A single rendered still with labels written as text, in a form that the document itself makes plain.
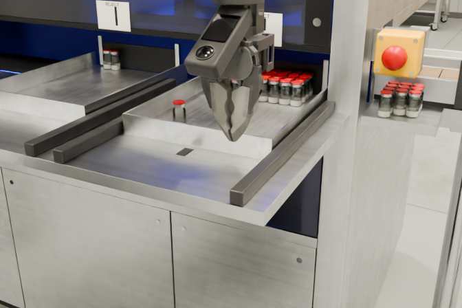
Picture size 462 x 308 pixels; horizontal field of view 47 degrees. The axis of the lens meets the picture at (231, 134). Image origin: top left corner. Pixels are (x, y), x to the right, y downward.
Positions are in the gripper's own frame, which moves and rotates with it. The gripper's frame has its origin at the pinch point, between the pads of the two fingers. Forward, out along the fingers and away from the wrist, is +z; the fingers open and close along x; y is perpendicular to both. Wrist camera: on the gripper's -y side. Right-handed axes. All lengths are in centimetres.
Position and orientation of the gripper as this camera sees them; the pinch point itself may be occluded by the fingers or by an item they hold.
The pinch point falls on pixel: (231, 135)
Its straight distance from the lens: 77.6
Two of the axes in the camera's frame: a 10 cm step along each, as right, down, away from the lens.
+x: -9.0, -1.6, 4.1
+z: 0.0, 9.3, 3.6
